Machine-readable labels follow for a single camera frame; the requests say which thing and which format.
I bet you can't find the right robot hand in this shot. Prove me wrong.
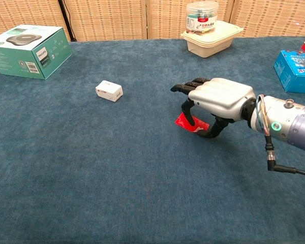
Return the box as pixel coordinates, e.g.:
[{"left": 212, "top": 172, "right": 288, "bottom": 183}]
[{"left": 170, "top": 77, "right": 258, "bottom": 139}]

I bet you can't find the red packet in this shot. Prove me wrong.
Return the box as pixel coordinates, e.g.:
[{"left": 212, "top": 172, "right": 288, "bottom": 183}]
[{"left": 174, "top": 113, "right": 210, "bottom": 133}]

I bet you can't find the beige lidded food container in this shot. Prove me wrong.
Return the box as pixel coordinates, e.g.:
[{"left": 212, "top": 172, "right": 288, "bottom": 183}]
[{"left": 180, "top": 19, "right": 245, "bottom": 59}]

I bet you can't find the blue cookie box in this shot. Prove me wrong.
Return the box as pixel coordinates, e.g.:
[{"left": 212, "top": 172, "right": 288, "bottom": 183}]
[{"left": 273, "top": 49, "right": 305, "bottom": 95}]

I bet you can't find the clear jar of binder clips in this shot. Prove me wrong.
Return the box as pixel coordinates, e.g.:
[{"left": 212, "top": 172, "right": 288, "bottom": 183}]
[{"left": 186, "top": 1, "right": 219, "bottom": 34}]

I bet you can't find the bamboo folding screen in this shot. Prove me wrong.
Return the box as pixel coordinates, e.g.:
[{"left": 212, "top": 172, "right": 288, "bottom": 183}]
[{"left": 0, "top": 0, "right": 305, "bottom": 43}]

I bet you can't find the small white box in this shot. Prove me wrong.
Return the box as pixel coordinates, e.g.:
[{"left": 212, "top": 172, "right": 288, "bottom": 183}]
[{"left": 95, "top": 80, "right": 124, "bottom": 103}]

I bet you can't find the blue table mat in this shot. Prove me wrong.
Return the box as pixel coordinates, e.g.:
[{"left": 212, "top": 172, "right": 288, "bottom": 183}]
[{"left": 0, "top": 36, "right": 305, "bottom": 244}]

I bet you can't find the black tripod stand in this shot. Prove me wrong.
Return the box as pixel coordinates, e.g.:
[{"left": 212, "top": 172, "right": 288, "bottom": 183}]
[{"left": 56, "top": 0, "right": 78, "bottom": 43}]

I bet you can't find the teal speaker product box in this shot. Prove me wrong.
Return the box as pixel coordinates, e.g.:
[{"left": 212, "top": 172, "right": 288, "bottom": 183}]
[{"left": 0, "top": 24, "right": 73, "bottom": 80}]

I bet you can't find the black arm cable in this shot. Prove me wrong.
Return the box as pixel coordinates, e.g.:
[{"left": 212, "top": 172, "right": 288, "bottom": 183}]
[{"left": 264, "top": 134, "right": 305, "bottom": 178}]

